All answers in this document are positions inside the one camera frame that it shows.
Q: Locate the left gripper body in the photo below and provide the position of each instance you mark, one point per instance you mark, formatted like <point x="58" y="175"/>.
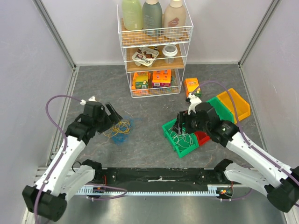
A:
<point x="103" y="122"/>

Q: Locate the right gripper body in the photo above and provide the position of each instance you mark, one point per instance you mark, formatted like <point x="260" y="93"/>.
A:
<point x="181" y="122"/>

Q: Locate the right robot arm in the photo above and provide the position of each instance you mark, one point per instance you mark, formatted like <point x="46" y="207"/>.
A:
<point x="275" y="180"/>

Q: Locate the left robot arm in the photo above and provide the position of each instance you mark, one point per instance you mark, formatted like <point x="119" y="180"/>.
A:
<point x="49" y="196"/>

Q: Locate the front green bin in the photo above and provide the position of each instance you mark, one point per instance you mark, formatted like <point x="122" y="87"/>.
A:
<point x="182" y="144"/>

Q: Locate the green bin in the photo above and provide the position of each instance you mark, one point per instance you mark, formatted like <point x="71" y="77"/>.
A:
<point x="182" y="144"/>
<point x="223" y="112"/>

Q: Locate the red bin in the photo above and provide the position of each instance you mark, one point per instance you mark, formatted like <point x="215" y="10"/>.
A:
<point x="202" y="137"/>

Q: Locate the rear green bin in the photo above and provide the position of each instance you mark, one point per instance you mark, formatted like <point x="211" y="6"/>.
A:
<point x="223" y="112"/>

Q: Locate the sponge box on table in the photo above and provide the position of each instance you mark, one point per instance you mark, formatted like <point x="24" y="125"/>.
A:
<point x="190" y="85"/>

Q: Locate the sponge box in rack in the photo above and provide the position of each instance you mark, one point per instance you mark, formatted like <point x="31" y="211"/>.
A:
<point x="140" y="80"/>

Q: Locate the pink orange box in rack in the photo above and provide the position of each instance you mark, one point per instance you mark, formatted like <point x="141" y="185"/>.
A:
<point x="161" y="78"/>

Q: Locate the yellow bin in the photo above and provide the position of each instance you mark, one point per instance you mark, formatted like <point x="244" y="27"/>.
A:
<point x="241" y="105"/>

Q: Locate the yogurt cup pack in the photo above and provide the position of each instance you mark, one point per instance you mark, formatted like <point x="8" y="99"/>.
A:
<point x="145" y="56"/>

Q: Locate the clear cup with lid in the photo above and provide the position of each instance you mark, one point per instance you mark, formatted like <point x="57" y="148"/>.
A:
<point x="169" y="52"/>

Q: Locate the beige brown bottle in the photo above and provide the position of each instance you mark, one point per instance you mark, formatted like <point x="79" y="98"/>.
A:
<point x="174" y="19"/>

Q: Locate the light green bottle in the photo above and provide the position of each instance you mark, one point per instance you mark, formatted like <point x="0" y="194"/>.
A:
<point x="132" y="14"/>

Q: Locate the grey green bottle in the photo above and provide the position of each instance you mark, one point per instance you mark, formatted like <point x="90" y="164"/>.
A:
<point x="152" y="17"/>

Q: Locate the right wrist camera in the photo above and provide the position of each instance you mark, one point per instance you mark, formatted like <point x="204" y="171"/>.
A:
<point x="193" y="100"/>

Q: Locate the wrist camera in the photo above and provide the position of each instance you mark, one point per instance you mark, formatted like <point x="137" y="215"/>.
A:
<point x="193" y="100"/>
<point x="91" y="99"/>

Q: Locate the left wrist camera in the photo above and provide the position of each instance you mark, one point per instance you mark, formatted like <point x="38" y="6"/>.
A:
<point x="91" y="99"/>

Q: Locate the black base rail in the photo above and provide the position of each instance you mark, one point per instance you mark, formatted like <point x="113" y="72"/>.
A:
<point x="160" y="179"/>

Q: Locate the white wire shelf rack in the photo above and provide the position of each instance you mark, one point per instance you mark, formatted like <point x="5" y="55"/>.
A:
<point x="130" y="41"/>

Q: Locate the white cable duct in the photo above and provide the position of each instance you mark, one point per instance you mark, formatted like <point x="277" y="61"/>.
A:
<point x="90" y="190"/>

